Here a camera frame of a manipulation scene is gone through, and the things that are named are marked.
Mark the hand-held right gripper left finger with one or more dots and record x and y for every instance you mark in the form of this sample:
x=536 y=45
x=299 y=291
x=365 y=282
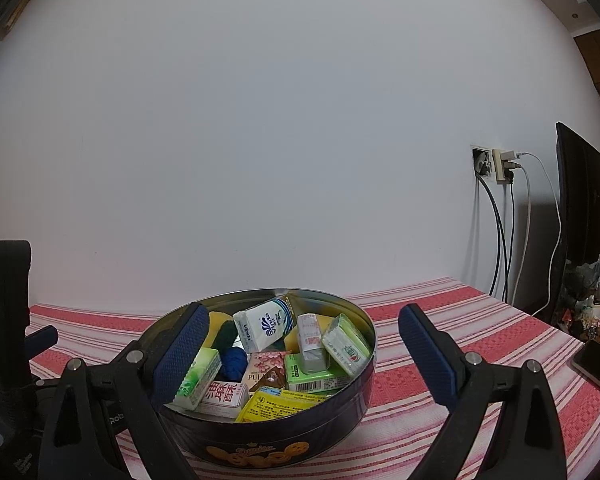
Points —
x=182 y=355

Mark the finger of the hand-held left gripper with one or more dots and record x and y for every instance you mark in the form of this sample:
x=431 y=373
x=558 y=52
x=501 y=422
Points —
x=42 y=340

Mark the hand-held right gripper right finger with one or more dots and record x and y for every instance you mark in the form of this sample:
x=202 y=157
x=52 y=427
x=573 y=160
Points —
x=427 y=355

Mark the small leafy green tissue pack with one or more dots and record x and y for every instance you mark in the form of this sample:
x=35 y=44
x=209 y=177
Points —
x=200 y=375

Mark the yellow sponge with dark scrubber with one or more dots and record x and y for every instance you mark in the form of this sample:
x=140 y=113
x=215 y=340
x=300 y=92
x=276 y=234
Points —
x=225 y=335

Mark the navy blue cloth ball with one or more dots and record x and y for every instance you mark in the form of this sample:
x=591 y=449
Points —
x=235 y=362

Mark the white box with red print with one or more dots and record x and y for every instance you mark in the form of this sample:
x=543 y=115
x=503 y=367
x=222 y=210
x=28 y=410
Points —
x=225 y=396

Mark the white blue tissue pack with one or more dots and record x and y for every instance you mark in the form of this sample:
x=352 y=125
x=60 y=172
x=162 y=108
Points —
x=260 y=327

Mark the green tissue pack red logo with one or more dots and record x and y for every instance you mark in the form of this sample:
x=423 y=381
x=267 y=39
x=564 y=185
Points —
x=345 y=345

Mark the beige pink snack packet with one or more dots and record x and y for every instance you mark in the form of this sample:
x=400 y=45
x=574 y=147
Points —
x=266 y=367

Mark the large plain yellow sponge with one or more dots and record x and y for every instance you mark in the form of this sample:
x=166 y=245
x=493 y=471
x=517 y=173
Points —
x=290 y=340

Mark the yellow snack packet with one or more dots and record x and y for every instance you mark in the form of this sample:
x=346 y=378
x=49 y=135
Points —
x=280 y=404

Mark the narrow white medicine box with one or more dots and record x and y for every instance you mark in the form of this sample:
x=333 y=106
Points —
x=311 y=342

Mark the light green labelled tissue pack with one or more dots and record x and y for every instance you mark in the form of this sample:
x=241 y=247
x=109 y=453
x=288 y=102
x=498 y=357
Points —
x=310 y=382

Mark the round metal cookie tin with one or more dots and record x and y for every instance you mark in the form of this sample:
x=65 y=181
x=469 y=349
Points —
x=280 y=440

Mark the red white striped tablecloth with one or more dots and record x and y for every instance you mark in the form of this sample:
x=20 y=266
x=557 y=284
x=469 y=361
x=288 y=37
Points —
x=480 y=320

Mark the black smartphone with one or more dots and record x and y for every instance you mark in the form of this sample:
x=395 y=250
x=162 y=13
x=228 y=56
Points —
x=597 y=360

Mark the group of small bottles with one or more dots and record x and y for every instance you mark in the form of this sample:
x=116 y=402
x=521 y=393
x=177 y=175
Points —
x=597 y=300

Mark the black monitor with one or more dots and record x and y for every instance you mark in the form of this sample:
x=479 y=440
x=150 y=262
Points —
x=580 y=200

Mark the wall socket with plugs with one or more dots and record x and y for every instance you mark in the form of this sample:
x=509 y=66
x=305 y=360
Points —
x=501 y=167

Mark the open wall socket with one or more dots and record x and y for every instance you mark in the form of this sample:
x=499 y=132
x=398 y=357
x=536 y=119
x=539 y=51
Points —
x=481 y=160

